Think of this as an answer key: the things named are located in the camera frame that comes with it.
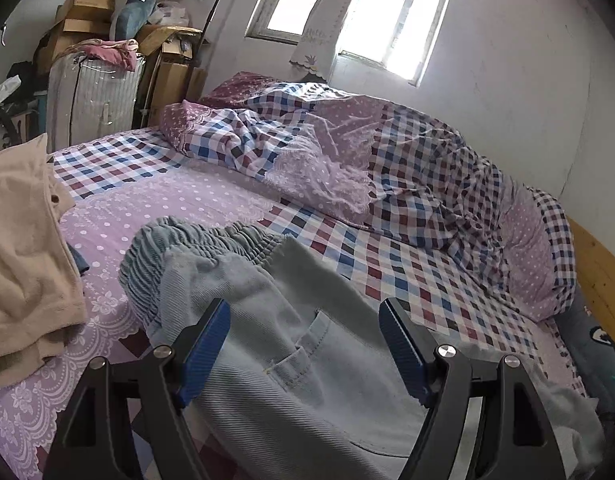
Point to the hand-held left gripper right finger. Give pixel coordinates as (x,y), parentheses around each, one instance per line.
(400,350)

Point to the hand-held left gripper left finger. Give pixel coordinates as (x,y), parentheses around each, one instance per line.
(207,350)

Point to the grey-blue sweatpants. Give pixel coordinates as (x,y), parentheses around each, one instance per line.
(307,370)

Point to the checked and dotted duvet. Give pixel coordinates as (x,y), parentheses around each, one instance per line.
(412,170)

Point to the blue cartoon pillow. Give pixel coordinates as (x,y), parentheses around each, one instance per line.
(595,350)

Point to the beige garment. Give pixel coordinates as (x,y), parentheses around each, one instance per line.
(22,260)

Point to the wooden headboard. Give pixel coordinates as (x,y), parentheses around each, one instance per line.
(602,270)

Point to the maroon dotted pillow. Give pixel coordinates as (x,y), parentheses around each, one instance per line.
(237,87)

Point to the covered white suitcase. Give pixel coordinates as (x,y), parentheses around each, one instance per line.
(94,105)

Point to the pink cloth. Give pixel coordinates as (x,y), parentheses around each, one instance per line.
(107,52)

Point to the white printed curtain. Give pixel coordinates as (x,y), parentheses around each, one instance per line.
(322,35)

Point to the window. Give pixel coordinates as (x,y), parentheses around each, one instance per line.
(397,15)

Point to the stacked cardboard box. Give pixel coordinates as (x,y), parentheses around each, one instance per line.
(72,40)

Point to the blue plush toy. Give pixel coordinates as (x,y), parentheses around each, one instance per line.
(137,7)

